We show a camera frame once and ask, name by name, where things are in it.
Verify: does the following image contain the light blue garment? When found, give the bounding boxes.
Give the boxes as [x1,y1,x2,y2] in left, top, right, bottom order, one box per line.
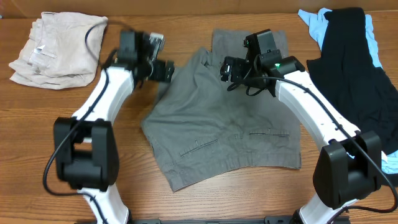
[298,8,397,174]

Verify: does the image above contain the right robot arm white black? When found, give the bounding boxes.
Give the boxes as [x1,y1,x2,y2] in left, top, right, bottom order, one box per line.
[220,30,384,223]

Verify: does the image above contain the black garment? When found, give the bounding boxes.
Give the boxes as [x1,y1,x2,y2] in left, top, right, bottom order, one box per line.
[306,7,398,187]

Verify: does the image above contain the folded beige shorts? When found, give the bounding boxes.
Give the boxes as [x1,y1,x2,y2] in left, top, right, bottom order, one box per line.
[9,12,108,90]

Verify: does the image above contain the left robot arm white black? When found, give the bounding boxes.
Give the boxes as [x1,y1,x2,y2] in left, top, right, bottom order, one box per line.
[49,30,174,223]

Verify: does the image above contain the grey shorts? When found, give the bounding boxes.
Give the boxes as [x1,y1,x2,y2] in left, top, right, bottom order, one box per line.
[141,29,301,191]

